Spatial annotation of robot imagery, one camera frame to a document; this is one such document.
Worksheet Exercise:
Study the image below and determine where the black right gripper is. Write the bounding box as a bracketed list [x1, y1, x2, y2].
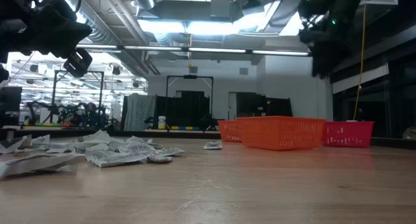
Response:
[310, 35, 355, 79]

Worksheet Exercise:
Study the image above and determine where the black cabinet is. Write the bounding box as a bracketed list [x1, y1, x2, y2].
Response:
[236, 92, 293, 118]

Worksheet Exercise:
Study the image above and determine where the red plastic basket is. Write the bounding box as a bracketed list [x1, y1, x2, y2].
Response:
[321, 120, 376, 149]

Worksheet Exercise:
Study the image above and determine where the orange plastic basket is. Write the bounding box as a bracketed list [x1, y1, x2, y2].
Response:
[217, 119, 243, 143]
[236, 116, 327, 151]

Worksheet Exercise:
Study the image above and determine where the black monitor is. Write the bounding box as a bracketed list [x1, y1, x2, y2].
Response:
[0, 86, 23, 127]

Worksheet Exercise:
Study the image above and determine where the person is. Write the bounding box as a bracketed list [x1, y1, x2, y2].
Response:
[83, 102, 100, 127]

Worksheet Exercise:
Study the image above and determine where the white door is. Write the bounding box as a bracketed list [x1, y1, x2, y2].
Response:
[227, 92, 238, 121]

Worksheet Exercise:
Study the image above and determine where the multicoloured striped bar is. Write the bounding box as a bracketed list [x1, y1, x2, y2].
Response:
[23, 121, 75, 128]

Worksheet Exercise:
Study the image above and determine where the long ceiling light strip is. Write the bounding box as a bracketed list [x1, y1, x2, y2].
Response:
[75, 44, 310, 57]

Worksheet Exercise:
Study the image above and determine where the grey hanging cloth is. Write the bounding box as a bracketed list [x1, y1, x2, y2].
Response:
[123, 93, 157, 132]

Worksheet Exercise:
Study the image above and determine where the grey ceiling box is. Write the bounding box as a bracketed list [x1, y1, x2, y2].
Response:
[209, 0, 232, 19]

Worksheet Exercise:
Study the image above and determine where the bright ceiling light panel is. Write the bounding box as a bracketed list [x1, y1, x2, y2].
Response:
[136, 18, 270, 36]

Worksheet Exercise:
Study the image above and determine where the black partition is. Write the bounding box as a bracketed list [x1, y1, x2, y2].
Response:
[152, 90, 217, 129]

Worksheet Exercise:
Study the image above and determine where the yellow and blue striped bar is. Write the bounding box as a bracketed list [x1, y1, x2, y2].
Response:
[170, 125, 202, 131]

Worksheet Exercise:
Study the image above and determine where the yellow hanging cable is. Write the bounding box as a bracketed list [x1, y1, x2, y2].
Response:
[352, 2, 368, 119]

